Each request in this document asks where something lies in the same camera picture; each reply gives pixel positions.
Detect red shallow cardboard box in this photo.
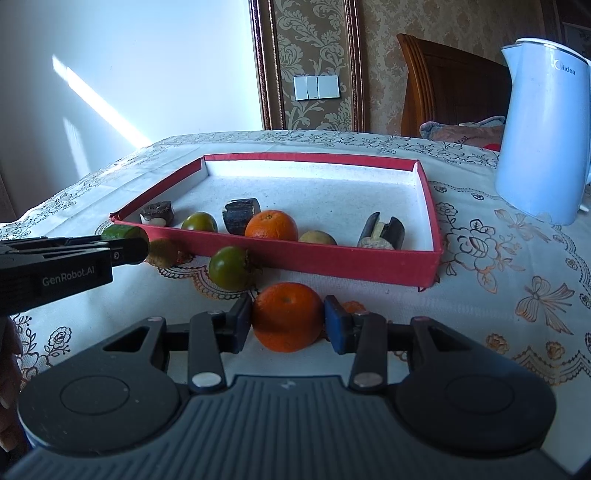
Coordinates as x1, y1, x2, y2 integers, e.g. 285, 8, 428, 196
109, 152, 444, 288

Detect wooden wall moulding frame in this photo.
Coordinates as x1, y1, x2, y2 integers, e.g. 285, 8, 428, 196
539, 0, 591, 61
248, 0, 370, 134

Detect floral embroidered tablecloth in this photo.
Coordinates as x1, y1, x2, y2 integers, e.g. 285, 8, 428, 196
0, 129, 591, 462

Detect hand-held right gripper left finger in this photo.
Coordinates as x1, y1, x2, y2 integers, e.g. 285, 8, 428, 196
102, 295, 254, 393

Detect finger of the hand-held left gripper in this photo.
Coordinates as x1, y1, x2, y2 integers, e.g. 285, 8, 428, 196
0, 235, 150, 267

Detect white wall light switch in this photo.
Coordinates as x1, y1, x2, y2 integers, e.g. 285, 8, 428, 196
294, 74, 341, 101

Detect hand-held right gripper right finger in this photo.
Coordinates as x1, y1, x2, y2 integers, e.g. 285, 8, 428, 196
323, 294, 477, 391

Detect wooden bed headboard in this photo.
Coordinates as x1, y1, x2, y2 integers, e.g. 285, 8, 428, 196
396, 33, 513, 138

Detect brownish yellow round fruit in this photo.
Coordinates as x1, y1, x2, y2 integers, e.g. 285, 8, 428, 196
298, 230, 338, 246
147, 239, 180, 268

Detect green tangerine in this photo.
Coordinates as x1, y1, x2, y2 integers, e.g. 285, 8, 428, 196
100, 224, 149, 241
181, 211, 219, 233
209, 246, 253, 292

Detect orange tangerine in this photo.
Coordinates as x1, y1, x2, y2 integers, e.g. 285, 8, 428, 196
252, 282, 325, 354
245, 209, 299, 242

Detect white electric kettle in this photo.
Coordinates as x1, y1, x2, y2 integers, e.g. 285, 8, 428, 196
495, 38, 591, 227

